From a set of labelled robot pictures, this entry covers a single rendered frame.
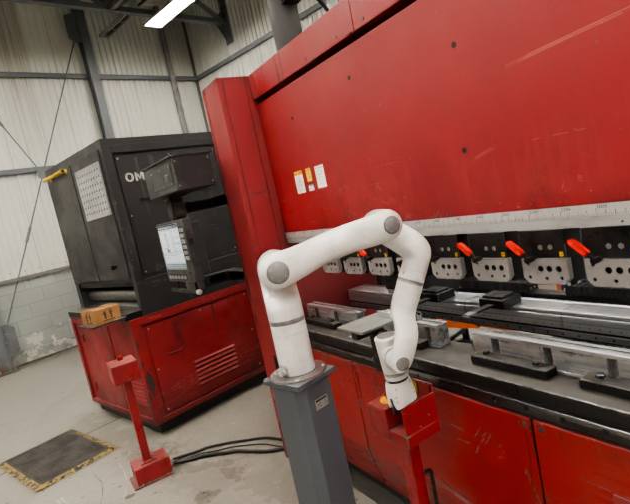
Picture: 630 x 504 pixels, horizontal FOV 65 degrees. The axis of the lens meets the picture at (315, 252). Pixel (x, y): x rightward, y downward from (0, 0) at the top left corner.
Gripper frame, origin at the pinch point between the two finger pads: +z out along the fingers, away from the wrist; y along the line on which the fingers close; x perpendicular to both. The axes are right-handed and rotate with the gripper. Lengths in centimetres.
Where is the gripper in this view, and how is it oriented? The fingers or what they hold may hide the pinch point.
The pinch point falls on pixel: (408, 417)
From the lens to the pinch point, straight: 187.1
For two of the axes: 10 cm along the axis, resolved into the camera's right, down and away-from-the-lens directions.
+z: 2.7, 9.5, 1.6
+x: 5.3, -0.2, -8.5
